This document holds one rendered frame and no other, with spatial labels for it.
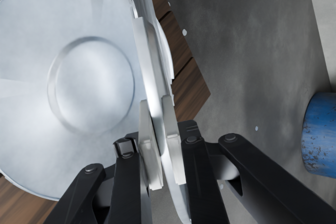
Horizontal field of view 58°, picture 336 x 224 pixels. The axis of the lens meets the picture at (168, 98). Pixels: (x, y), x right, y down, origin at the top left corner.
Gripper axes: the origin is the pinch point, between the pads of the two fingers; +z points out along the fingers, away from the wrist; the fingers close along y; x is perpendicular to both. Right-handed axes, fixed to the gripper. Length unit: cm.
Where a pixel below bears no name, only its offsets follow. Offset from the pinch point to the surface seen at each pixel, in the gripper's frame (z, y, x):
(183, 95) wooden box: 33.4, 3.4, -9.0
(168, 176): -0.1, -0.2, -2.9
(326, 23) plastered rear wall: 182, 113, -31
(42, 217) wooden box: 13.3, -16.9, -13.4
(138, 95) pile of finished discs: 25.3, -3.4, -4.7
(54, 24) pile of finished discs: 18.9, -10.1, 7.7
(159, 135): -0.4, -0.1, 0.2
